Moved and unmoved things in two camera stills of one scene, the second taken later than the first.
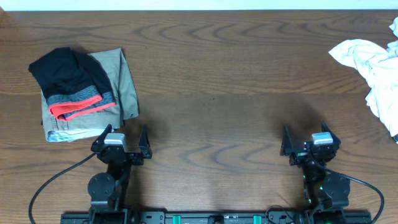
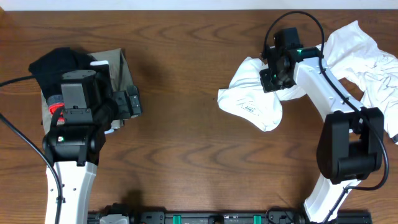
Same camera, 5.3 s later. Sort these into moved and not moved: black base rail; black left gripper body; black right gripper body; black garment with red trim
Moved: black left gripper body; black right gripper body
Not moved: black base rail; black garment with red trim
